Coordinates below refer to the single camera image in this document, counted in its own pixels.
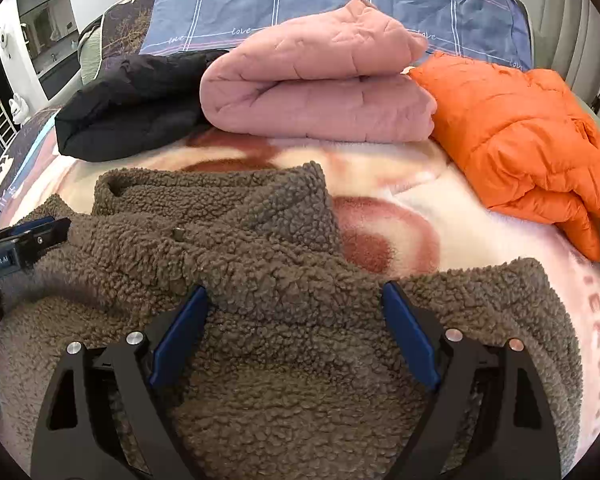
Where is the brown fleece jacket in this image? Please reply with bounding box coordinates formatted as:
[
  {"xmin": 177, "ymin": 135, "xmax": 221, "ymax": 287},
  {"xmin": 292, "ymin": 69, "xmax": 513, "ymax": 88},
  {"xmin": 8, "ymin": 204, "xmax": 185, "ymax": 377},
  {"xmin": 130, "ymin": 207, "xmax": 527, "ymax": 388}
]
[{"xmin": 0, "ymin": 160, "xmax": 584, "ymax": 480}]

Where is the white slatted rack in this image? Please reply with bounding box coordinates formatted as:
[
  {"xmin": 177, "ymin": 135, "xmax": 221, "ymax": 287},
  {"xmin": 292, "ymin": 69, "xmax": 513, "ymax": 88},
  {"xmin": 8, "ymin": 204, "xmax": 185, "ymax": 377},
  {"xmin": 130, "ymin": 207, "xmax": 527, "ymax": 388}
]
[{"xmin": 0, "ymin": 104, "xmax": 17, "ymax": 150}]

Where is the white cat figurine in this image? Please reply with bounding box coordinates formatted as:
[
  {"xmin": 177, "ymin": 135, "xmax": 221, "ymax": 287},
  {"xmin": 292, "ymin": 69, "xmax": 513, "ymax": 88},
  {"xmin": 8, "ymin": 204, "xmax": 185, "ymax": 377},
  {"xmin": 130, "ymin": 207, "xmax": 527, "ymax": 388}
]
[{"xmin": 8, "ymin": 93, "xmax": 30, "ymax": 126}]

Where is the black puffer jacket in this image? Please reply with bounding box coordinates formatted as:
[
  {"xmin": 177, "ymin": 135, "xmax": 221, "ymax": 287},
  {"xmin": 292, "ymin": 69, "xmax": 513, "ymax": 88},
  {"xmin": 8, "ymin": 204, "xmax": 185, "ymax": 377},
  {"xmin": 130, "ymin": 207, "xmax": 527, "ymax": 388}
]
[{"xmin": 55, "ymin": 49, "xmax": 225, "ymax": 162}]

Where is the green pillow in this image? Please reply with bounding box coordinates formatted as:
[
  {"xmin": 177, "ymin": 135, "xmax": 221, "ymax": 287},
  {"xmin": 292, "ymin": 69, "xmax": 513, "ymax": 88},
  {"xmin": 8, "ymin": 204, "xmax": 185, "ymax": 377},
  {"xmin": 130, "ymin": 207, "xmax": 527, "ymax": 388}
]
[{"xmin": 78, "ymin": 21, "xmax": 102, "ymax": 84}]

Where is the pink cartoon pig blanket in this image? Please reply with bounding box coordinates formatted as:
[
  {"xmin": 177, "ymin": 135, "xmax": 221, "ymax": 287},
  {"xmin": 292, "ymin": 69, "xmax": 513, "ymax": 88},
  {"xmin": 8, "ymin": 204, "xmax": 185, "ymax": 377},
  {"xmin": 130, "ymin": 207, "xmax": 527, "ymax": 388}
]
[{"xmin": 0, "ymin": 127, "xmax": 600, "ymax": 470}]

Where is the orange puffer jacket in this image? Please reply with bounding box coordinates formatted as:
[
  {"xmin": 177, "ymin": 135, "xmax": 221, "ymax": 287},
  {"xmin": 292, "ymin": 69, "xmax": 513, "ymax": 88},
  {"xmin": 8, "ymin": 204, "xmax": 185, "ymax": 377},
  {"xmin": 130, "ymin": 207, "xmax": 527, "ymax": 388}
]
[{"xmin": 410, "ymin": 54, "xmax": 600, "ymax": 262}]

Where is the blue plaid pillow cover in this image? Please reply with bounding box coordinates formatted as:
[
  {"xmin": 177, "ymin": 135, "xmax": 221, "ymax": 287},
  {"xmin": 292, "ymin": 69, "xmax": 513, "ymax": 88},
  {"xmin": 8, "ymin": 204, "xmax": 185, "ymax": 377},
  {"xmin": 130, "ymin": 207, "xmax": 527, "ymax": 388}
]
[{"xmin": 140, "ymin": 0, "xmax": 533, "ymax": 70}]

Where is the pink quilted jacket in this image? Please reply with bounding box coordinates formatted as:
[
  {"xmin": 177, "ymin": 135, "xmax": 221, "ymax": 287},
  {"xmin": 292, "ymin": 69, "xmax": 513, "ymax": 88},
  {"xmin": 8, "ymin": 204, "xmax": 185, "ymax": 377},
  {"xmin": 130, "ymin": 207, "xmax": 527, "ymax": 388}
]
[{"xmin": 200, "ymin": 0, "xmax": 437, "ymax": 143}]

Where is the grey pleated curtain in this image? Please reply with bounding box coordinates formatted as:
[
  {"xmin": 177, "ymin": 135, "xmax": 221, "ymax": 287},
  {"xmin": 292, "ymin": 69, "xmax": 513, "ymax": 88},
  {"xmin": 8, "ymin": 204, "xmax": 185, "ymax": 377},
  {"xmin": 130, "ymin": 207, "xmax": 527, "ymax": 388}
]
[{"xmin": 534, "ymin": 0, "xmax": 600, "ymax": 118}]

